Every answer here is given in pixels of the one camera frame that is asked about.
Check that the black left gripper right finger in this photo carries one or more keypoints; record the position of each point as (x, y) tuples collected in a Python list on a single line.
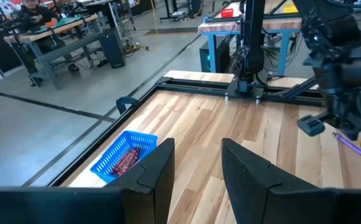
[(292, 205)]

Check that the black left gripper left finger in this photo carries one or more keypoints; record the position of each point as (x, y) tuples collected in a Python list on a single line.
[(74, 207)]

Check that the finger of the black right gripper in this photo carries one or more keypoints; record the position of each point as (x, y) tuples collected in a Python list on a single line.
[(354, 130)]

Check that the purple crayon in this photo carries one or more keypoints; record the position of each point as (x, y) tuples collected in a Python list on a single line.
[(351, 146)]

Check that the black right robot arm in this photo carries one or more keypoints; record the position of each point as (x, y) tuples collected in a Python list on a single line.
[(253, 31)]

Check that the blue plastic basket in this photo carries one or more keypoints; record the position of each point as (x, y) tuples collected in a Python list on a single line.
[(118, 147)]

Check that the wooden workbench top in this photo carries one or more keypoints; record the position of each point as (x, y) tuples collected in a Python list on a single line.
[(227, 27)]

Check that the black computer tower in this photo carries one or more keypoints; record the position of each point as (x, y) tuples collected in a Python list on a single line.
[(214, 57), (112, 49)]

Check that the small red box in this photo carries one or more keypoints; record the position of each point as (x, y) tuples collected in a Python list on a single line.
[(227, 13)]

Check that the wooden table grey legs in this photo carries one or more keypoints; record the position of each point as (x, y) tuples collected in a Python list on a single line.
[(71, 43)]

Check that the person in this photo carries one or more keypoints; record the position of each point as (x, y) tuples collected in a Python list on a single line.
[(37, 14)]

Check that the patterned cloth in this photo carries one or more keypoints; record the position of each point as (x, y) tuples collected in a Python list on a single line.
[(6, 3)]

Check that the black frame hook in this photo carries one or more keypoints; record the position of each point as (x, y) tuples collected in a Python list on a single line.
[(126, 101)]

